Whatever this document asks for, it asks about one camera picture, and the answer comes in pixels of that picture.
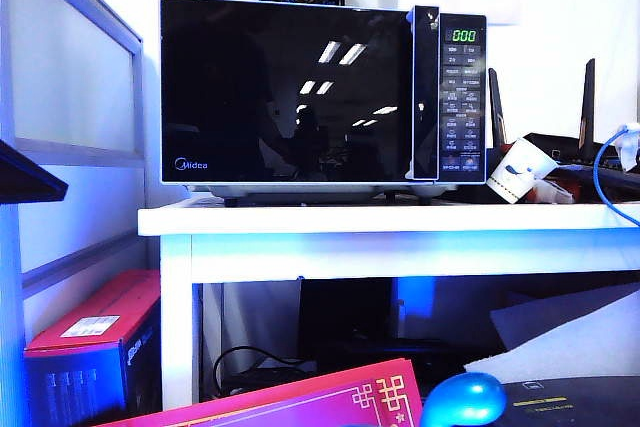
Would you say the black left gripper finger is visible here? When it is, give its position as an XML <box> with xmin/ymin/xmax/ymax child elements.
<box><xmin>0</xmin><ymin>139</ymin><xmax>69</xmax><ymax>203</ymax></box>

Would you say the black glass microwave door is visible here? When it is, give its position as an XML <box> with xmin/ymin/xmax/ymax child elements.
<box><xmin>159</xmin><ymin>0</ymin><xmax>442</xmax><ymax>183</ymax></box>

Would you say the black Midea microwave oven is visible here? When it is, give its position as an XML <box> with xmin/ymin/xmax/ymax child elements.
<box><xmin>187</xmin><ymin>12</ymin><xmax>488</xmax><ymax>208</ymax></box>

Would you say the white framed partition panel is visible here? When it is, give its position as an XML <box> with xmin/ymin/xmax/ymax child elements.
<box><xmin>0</xmin><ymin>0</ymin><xmax>147</xmax><ymax>427</ymax></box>

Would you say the red black cardboard box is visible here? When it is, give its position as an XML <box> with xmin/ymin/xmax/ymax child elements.
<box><xmin>23</xmin><ymin>269</ymin><xmax>162</xmax><ymax>427</ymax></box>

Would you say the white table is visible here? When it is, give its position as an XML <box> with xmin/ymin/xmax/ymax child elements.
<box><xmin>137</xmin><ymin>196</ymin><xmax>640</xmax><ymax>411</ymax></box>

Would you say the pink gift box gold pattern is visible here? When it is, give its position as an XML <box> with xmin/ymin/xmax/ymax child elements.
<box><xmin>93</xmin><ymin>356</ymin><xmax>425</xmax><ymax>427</ymax></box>

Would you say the shiny blue oval object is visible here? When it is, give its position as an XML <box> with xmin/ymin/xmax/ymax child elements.
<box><xmin>420</xmin><ymin>372</ymin><xmax>509</xmax><ymax>427</ymax></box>

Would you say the white paper cup blue print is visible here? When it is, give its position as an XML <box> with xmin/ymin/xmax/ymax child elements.
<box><xmin>487</xmin><ymin>136</ymin><xmax>559</xmax><ymax>205</ymax></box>

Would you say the red white packet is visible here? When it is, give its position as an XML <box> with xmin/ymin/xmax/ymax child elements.
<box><xmin>529</xmin><ymin>177</ymin><xmax>581</xmax><ymax>203</ymax></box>

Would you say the black router with antennas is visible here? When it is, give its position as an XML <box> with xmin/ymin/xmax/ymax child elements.
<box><xmin>487</xmin><ymin>57</ymin><xmax>640</xmax><ymax>202</ymax></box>

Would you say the white foam sheet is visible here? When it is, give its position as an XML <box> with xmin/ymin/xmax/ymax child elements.
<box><xmin>463</xmin><ymin>290</ymin><xmax>640</xmax><ymax>387</ymax></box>

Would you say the black box with gold print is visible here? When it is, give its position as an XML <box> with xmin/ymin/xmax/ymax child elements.
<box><xmin>499</xmin><ymin>375</ymin><xmax>640</xmax><ymax>427</ymax></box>

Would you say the white tape tag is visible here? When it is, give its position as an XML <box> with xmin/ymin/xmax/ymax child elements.
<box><xmin>615</xmin><ymin>120</ymin><xmax>640</xmax><ymax>172</ymax></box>

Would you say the black cable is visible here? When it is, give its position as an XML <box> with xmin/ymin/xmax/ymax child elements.
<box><xmin>213</xmin><ymin>345</ymin><xmax>319</xmax><ymax>396</ymax></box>

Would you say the blue network cable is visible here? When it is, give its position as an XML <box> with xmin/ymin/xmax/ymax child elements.
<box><xmin>593</xmin><ymin>126</ymin><xmax>640</xmax><ymax>226</ymax></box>

